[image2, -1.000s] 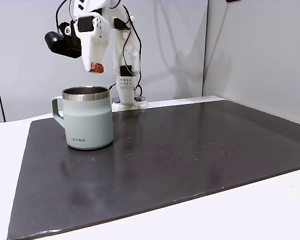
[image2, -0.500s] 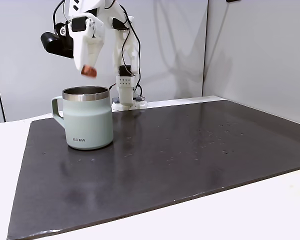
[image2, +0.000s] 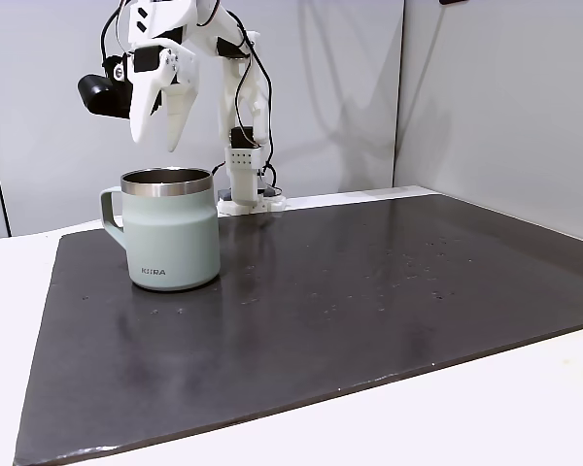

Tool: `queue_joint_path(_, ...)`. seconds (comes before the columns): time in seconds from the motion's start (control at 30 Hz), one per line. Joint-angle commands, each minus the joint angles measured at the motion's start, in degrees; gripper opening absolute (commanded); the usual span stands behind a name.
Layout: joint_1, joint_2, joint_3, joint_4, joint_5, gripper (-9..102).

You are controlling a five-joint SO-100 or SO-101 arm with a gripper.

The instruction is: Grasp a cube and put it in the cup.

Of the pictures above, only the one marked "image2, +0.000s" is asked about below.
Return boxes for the black camera cable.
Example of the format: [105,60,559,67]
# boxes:
[99,0,279,195]

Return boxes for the pale green steel mug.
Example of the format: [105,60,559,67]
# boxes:
[99,167,223,292]

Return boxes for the black table mat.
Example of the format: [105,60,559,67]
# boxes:
[12,186,583,466]

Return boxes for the black oval camera box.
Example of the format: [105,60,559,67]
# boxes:
[77,55,133,120]

